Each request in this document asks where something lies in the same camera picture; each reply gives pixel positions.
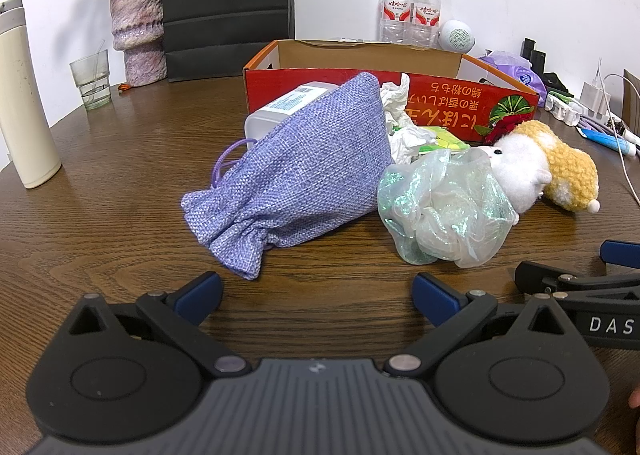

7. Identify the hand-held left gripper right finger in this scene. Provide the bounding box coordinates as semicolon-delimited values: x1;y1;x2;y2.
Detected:
384;272;581;378

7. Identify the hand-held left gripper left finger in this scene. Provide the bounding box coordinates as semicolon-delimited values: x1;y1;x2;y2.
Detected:
67;271;251;378

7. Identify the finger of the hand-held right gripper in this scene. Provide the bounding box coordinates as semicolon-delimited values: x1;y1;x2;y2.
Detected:
600;240;640;267
515;261;640;296

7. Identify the white and yellow plush toy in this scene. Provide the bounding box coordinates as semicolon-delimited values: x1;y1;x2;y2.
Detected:
475;120;601;216

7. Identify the red artificial rose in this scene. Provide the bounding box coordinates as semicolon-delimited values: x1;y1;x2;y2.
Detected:
475;115;526;146

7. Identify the white tissue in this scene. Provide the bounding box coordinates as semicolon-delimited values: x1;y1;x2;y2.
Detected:
378;73;438;166

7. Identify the purple burlap drawstring pouch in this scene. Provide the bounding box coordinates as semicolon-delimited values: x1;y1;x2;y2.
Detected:
181;72;393;282

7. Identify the red cardboard box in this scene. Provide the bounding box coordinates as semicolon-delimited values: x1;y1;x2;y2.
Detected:
242;39;542;144

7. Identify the blue tube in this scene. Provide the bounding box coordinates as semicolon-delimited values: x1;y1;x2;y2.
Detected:
585;129;638;156

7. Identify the brown chair back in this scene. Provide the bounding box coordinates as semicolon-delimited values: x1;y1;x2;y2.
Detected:
622;69;640;136

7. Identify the green tissue packet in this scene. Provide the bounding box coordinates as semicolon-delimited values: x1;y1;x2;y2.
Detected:
390;125;471;156

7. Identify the white charger plug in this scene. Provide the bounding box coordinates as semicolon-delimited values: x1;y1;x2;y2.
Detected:
580;57;611;110

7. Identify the purple plastic bag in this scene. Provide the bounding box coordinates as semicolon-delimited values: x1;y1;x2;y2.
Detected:
475;50;550;96

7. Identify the clear drinking glass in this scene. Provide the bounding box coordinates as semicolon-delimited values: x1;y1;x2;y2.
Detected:
69;49;111;110

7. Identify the glass stirring rod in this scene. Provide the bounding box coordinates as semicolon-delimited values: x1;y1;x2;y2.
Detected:
80;39;108;96

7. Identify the cream thermos bottle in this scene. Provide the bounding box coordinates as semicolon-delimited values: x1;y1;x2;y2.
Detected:
0;0;62;189

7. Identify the white round speaker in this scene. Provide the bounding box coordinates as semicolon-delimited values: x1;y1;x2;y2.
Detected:
437;20;476;54

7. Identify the purple stone vase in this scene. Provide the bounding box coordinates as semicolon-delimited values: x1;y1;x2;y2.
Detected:
108;0;168;87

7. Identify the clear plastic water bottle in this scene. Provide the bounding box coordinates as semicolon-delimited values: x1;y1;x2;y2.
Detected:
410;0;443;48
378;0;413;44

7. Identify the black paper bag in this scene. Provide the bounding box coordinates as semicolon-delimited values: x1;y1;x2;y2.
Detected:
162;0;296;83

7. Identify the white cable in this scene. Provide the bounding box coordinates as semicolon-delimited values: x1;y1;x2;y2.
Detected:
602;74;640;200

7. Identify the purple cable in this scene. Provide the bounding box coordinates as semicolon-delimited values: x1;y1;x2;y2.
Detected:
575;115;621;136

